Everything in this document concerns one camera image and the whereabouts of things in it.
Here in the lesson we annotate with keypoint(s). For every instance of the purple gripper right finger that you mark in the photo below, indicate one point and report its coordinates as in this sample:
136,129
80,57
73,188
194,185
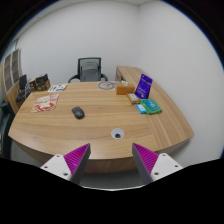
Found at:
145,160

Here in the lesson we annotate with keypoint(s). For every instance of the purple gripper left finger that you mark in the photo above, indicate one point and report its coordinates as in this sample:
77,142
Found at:
76,161

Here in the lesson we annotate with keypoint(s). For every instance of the black computer mouse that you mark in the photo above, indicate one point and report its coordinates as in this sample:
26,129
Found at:
78,112

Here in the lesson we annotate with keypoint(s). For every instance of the red patterned mouse pad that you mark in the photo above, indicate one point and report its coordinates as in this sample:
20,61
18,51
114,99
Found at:
45,103

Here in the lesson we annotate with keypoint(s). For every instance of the wooden side desk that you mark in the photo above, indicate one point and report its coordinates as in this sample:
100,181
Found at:
156,131

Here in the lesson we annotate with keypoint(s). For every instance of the small blue box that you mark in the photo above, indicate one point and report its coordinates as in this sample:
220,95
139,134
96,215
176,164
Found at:
141,108

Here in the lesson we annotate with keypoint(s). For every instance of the green box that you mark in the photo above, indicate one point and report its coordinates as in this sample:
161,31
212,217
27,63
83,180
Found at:
151,106

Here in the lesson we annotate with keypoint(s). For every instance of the small tan box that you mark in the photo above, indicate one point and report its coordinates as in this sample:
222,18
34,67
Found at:
133,98

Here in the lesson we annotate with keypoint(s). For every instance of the white sticker sheet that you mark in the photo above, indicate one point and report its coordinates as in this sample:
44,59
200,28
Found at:
59,87

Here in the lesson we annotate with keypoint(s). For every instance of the orange cardboard box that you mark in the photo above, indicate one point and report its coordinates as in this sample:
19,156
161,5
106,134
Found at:
123,89

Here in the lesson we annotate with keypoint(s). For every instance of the purple standing card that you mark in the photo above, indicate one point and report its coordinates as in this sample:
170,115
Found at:
144,86

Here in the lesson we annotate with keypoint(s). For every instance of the round grey coaster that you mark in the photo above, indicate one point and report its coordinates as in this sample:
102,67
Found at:
106,85

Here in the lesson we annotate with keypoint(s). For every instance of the black visitor chair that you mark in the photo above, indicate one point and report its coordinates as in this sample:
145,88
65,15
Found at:
24,88

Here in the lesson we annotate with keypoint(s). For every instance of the black mesh office chair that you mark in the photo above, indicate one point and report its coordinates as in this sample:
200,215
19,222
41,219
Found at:
89,70

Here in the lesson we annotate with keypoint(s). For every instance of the wooden shelf cabinet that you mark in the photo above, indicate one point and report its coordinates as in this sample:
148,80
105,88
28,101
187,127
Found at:
10,73

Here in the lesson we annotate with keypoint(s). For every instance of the desk cable grommet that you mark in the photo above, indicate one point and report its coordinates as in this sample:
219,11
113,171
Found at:
117,133

